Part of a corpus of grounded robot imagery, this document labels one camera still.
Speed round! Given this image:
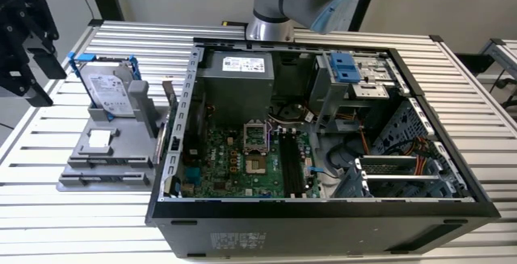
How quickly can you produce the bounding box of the thin wire locking lever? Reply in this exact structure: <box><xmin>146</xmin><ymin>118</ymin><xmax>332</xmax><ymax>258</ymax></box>
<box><xmin>264</xmin><ymin>117</ymin><xmax>272</xmax><ymax>154</ymax></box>

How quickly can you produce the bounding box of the metal socket cover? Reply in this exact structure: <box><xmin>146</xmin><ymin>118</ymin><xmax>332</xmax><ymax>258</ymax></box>
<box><xmin>242</xmin><ymin>119</ymin><xmax>271</xmax><ymax>154</ymax></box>

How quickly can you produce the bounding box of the blue expansion slot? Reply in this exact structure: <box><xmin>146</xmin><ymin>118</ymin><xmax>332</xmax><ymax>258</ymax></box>
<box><xmin>186</xmin><ymin>168</ymin><xmax>203</xmax><ymax>185</ymax></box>

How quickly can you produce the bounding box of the black RAM slot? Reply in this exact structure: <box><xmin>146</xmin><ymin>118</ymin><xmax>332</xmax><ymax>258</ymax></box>
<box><xmin>279</xmin><ymin>128</ymin><xmax>295</xmax><ymax>198</ymax></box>
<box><xmin>288</xmin><ymin>128</ymin><xmax>307</xmax><ymax>198</ymax></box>

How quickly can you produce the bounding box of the silver CPU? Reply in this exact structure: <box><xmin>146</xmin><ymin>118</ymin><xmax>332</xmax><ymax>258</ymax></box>
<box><xmin>87</xmin><ymin>130</ymin><xmax>112</xmax><ymax>149</ymax></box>

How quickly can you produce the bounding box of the neighbouring metal slat table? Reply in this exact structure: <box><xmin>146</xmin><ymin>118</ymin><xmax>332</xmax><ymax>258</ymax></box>
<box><xmin>483</xmin><ymin>37</ymin><xmax>517</xmax><ymax>79</ymax></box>

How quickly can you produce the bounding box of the CPU socket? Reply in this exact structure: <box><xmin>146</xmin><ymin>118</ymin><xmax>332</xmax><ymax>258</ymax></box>
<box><xmin>243</xmin><ymin>153</ymin><xmax>271</xmax><ymax>175</ymax></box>

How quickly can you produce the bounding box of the grey parts rack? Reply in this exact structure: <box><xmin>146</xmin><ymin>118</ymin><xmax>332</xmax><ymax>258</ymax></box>
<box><xmin>57</xmin><ymin>79</ymin><xmax>176</xmax><ymax>193</ymax></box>

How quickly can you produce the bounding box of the orange wire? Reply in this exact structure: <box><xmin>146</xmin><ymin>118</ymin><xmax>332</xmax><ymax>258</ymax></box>
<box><xmin>358</xmin><ymin>124</ymin><xmax>372</xmax><ymax>156</ymax></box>

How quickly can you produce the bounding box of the green graphics card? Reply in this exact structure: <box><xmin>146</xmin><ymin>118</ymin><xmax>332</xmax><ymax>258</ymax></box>
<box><xmin>155</xmin><ymin>79</ymin><xmax>182</xmax><ymax>168</ymax></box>

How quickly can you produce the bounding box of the grey power supply unit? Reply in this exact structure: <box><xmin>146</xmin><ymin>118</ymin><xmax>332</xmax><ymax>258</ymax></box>
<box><xmin>196</xmin><ymin>50</ymin><xmax>276</xmax><ymax>125</ymax></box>

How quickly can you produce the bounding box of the dark RAM stick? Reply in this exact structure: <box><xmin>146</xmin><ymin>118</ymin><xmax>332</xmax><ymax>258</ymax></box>
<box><xmin>79</xmin><ymin>175</ymin><xmax>131</xmax><ymax>183</ymax></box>
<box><xmin>86</xmin><ymin>157</ymin><xmax>131</xmax><ymax>167</ymax></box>

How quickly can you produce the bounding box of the blue drive latch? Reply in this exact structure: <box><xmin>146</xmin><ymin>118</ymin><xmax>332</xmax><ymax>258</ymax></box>
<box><xmin>330</xmin><ymin>51</ymin><xmax>363</xmax><ymax>85</ymax></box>

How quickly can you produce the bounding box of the black table bracket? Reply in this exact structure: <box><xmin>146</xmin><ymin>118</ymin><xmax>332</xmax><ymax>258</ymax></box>
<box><xmin>455</xmin><ymin>52</ymin><xmax>498</xmax><ymax>74</ymax></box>

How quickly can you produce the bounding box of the red yellow wire bundle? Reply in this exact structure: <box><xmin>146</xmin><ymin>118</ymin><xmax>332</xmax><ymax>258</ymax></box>
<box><xmin>412</xmin><ymin>138</ymin><xmax>434</xmax><ymax>176</ymax></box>

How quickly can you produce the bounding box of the hard disk in blue carrier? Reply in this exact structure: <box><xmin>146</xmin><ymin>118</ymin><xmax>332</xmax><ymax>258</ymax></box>
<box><xmin>67</xmin><ymin>51</ymin><xmax>140</xmax><ymax>122</ymax></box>

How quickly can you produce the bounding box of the grey metal disk bay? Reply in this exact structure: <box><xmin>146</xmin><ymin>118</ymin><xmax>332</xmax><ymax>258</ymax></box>
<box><xmin>335</xmin><ymin>154</ymin><xmax>470</xmax><ymax>200</ymax></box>

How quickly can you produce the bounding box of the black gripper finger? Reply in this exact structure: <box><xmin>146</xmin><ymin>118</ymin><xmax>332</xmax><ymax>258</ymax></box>
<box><xmin>11</xmin><ymin>0</ymin><xmax>69</xmax><ymax>80</ymax></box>
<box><xmin>0</xmin><ymin>38</ymin><xmax>54</xmax><ymax>107</ymax></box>

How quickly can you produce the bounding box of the black PC case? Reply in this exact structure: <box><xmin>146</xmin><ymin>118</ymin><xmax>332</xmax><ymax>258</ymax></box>
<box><xmin>144</xmin><ymin>36</ymin><xmax>502</xmax><ymax>259</ymax></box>

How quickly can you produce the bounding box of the green motherboard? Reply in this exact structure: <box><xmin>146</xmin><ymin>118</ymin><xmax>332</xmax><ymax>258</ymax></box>
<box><xmin>182</xmin><ymin>118</ymin><xmax>324</xmax><ymax>199</ymax></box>

